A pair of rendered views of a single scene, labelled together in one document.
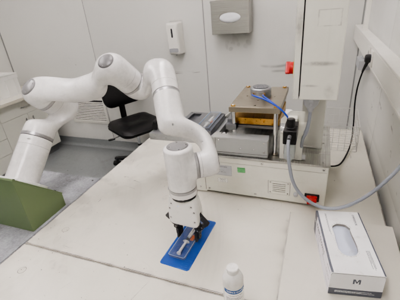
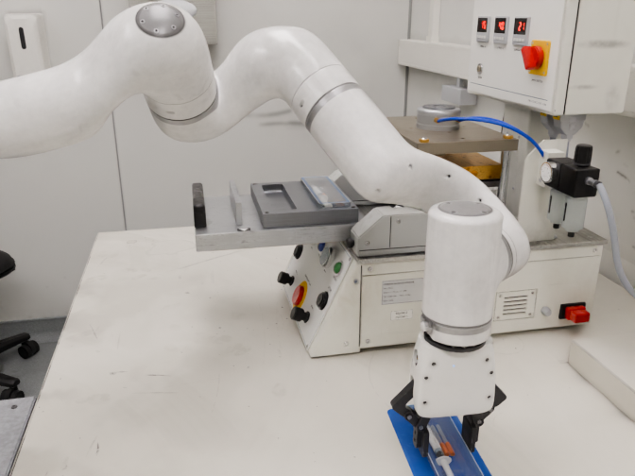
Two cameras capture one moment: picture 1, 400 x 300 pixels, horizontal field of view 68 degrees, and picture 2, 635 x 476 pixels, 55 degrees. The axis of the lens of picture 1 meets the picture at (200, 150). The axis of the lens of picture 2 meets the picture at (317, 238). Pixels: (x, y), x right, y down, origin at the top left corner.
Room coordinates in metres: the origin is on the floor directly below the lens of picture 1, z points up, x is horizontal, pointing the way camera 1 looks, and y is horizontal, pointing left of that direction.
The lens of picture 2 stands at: (0.30, 0.58, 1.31)
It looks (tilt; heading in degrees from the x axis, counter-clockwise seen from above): 20 degrees down; 325
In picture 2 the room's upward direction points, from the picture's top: straight up
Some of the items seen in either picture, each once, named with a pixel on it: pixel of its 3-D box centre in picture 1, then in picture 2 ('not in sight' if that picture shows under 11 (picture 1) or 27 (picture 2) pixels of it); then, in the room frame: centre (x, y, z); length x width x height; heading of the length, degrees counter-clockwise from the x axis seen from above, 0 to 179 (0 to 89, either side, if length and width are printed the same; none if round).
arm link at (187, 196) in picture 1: (182, 189); (454, 322); (0.75, 0.06, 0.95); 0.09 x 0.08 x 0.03; 64
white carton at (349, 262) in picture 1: (344, 249); not in sight; (0.58, -0.36, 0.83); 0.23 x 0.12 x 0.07; 167
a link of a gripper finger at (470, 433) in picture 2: (200, 232); (478, 423); (0.73, 0.02, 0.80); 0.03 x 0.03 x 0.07; 64
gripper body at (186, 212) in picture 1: (185, 206); (452, 366); (0.75, 0.06, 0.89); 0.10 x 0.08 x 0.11; 64
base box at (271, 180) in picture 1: (257, 160); (428, 267); (1.09, -0.24, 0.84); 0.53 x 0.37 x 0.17; 67
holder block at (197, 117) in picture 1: (200, 122); (300, 201); (1.21, -0.01, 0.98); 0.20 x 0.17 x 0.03; 157
